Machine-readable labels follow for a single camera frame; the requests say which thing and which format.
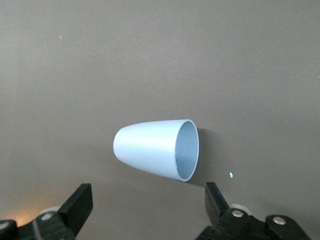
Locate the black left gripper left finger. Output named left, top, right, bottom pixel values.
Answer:
left=32, top=183, right=94, bottom=240

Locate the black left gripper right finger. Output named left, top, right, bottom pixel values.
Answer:
left=194, top=181, right=270, bottom=240

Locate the light blue cup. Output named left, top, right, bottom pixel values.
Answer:
left=112, top=118, right=201, bottom=182

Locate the dark grey table mat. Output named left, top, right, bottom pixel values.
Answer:
left=0, top=0, right=320, bottom=240

